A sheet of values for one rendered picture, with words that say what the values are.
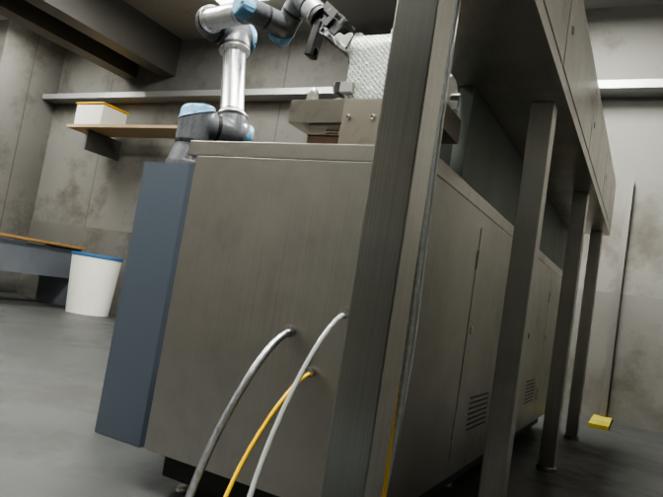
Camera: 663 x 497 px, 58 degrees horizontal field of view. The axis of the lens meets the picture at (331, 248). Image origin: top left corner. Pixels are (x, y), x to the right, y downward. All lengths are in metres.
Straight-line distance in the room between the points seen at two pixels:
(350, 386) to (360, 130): 0.81
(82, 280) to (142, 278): 4.35
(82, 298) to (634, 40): 5.31
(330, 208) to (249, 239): 0.23
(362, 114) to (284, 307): 0.48
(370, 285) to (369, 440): 0.18
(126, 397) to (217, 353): 0.63
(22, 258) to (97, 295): 0.85
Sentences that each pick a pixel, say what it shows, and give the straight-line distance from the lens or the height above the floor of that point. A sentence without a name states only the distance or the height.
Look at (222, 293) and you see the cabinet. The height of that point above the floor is 0.52.
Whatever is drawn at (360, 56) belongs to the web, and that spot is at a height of 1.23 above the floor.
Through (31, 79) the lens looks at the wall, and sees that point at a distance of 8.26.
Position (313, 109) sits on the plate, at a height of 1.00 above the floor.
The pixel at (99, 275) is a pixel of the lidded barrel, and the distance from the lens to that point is 6.36.
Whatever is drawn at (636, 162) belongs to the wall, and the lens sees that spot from 4.98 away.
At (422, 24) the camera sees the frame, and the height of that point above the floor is 0.91.
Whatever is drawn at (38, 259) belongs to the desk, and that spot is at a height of 0.45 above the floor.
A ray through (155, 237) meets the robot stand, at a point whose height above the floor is 0.65.
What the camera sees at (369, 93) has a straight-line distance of 1.72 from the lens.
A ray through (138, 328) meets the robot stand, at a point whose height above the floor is 0.35.
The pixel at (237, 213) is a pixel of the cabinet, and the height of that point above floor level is 0.72.
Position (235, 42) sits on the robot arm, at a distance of 2.36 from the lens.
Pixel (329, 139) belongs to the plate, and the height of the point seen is 0.93.
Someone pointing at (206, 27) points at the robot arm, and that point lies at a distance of 2.31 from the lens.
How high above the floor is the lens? 0.55
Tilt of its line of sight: 5 degrees up
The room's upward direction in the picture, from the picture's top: 9 degrees clockwise
